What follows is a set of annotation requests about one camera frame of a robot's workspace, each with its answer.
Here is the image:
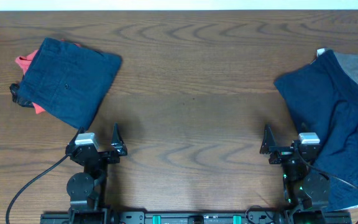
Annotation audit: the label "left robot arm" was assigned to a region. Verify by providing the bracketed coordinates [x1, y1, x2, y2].
[65, 124, 127, 224]

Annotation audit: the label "folded black striped garment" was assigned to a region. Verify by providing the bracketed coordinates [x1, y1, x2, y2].
[9, 83, 34, 108]

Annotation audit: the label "folded red garment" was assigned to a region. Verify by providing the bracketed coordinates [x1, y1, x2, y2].
[14, 39, 82, 115]

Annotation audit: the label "navy blue shorts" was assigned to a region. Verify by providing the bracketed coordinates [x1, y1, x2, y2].
[273, 49, 358, 212]

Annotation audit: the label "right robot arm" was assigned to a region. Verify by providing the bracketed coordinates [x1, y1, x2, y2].
[260, 125, 330, 223]

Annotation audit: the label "folded navy shorts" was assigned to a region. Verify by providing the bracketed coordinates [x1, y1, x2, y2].
[17, 38, 122, 129]

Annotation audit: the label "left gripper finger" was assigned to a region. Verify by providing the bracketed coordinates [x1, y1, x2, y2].
[111, 123, 127, 156]
[69, 127, 85, 145]

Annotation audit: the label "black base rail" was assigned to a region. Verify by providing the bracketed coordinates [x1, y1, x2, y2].
[40, 210, 352, 224]

